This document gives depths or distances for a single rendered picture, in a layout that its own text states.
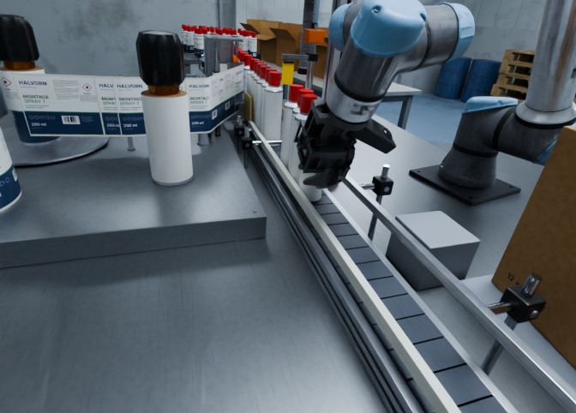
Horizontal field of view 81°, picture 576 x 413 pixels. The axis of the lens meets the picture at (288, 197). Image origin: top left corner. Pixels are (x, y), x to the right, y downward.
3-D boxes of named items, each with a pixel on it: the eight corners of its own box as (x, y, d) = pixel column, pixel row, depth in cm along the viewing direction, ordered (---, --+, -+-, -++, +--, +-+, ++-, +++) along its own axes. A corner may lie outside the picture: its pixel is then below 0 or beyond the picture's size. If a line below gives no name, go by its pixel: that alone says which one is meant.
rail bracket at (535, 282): (439, 373, 44) (483, 274, 36) (483, 361, 46) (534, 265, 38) (456, 397, 41) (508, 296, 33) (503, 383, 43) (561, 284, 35)
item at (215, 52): (206, 110, 127) (202, 35, 115) (240, 110, 131) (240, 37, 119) (209, 121, 116) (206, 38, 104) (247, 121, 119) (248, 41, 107)
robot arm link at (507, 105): (468, 135, 101) (483, 89, 95) (513, 150, 92) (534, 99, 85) (444, 140, 95) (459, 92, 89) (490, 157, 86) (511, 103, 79)
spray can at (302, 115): (285, 182, 78) (292, 92, 69) (307, 181, 80) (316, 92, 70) (292, 193, 74) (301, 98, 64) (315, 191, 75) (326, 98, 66)
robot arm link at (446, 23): (417, 0, 52) (363, 7, 47) (488, 0, 44) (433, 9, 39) (410, 55, 56) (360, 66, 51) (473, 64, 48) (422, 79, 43)
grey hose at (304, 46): (296, 72, 99) (302, -11, 89) (307, 73, 100) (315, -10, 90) (299, 74, 96) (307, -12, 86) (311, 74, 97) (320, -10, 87)
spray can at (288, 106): (276, 165, 87) (281, 82, 77) (295, 164, 89) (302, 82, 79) (284, 174, 82) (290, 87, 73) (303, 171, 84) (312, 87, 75)
